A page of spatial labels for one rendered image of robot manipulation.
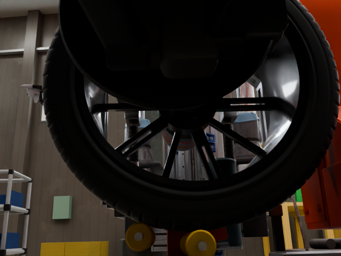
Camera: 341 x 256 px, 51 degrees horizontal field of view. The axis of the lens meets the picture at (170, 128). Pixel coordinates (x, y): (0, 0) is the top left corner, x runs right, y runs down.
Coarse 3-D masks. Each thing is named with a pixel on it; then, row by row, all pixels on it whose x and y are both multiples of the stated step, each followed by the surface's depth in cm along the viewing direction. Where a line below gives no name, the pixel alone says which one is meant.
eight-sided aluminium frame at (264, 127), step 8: (248, 80) 110; (256, 80) 107; (256, 88) 110; (104, 96) 103; (264, 96) 104; (104, 112) 101; (264, 112) 102; (104, 120) 101; (264, 120) 103; (104, 128) 100; (264, 128) 103; (264, 136) 104
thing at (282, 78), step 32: (288, 32) 81; (288, 64) 83; (96, 96) 92; (288, 96) 84; (96, 128) 73; (160, 128) 93; (192, 128) 90; (224, 128) 94; (288, 128) 74; (256, 160) 93
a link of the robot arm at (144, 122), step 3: (141, 120) 161; (144, 120) 162; (147, 120) 164; (141, 123) 161; (144, 123) 162; (147, 123) 163; (126, 126) 163; (138, 126) 160; (141, 126) 160; (144, 126) 161; (126, 129) 163; (141, 129) 160; (126, 132) 162; (150, 132) 165; (126, 135) 162; (147, 135) 161; (126, 138) 162; (141, 138) 159; (150, 141) 163; (150, 144) 163
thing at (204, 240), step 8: (192, 232) 67; (200, 232) 67; (208, 232) 67; (184, 240) 73; (192, 240) 66; (200, 240) 66; (208, 240) 66; (184, 248) 71; (192, 248) 66; (200, 248) 63; (208, 248) 66
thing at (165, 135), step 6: (192, 108) 102; (168, 114) 101; (192, 120) 101; (162, 132) 111; (168, 132) 103; (174, 132) 103; (168, 138) 108; (186, 138) 102; (168, 144) 118; (180, 144) 109; (186, 144) 109; (192, 144) 111; (180, 150) 118; (186, 150) 119
